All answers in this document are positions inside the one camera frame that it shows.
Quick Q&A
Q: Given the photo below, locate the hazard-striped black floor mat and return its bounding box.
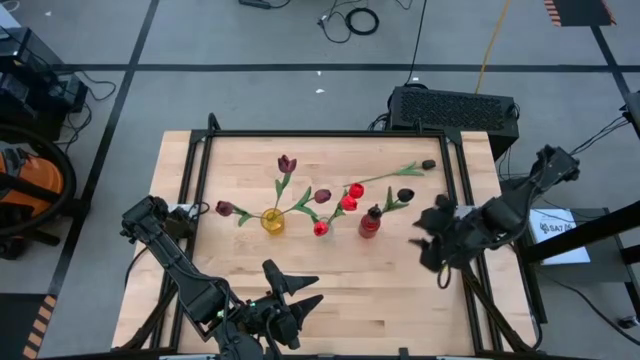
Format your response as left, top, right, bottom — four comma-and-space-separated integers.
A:
0, 292, 58, 360
542, 0, 618, 28

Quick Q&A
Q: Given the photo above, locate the dark purple artificial tulip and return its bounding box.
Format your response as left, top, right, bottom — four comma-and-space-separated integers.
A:
272, 153, 299, 216
279, 187, 333, 221
215, 200, 269, 229

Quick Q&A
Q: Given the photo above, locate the black side desk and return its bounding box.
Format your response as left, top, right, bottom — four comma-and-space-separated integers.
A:
513, 204, 640, 321

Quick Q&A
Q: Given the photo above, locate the orange vacuum cleaner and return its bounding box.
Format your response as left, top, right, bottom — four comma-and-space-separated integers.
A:
0, 122, 80, 240
0, 141, 66, 211

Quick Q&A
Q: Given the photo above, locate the thin black floor cable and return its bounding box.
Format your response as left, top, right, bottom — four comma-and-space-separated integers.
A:
316, 0, 361, 45

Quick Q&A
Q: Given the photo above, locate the black device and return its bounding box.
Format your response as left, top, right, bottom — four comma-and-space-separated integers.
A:
621, 89, 640, 140

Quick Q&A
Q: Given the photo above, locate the black equipment rack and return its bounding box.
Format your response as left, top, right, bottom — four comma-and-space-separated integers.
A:
0, 25, 90, 142

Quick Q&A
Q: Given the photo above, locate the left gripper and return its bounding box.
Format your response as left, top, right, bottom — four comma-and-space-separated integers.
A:
243, 258, 326, 352

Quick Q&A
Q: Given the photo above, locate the black cable bundle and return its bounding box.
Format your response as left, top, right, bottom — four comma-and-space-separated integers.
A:
569, 113, 632, 169

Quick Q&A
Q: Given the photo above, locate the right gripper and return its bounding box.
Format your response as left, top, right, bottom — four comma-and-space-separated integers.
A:
407, 193, 484, 274

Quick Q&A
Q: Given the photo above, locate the coiled black cable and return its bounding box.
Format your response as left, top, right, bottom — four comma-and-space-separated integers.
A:
344, 6, 381, 37

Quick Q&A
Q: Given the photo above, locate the red glass vase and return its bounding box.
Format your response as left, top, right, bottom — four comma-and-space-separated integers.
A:
357, 212, 381, 240

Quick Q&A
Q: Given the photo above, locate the black diagonal beam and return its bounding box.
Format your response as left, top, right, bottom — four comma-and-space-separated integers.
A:
522, 199, 640, 265

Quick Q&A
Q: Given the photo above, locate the long black cable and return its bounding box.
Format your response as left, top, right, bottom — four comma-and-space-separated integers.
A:
402, 0, 429, 87

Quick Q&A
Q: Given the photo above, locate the black perforated computer case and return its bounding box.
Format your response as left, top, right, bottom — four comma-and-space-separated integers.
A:
387, 84, 521, 162

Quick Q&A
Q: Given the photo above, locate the white printed paper sheet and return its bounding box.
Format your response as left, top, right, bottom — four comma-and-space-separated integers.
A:
528, 208, 592, 267

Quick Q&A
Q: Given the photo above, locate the yellow cable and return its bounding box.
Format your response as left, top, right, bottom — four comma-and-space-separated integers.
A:
473, 0, 514, 96

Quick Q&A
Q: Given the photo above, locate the yellow glass vase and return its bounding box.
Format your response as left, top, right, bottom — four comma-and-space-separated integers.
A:
259, 208, 286, 236

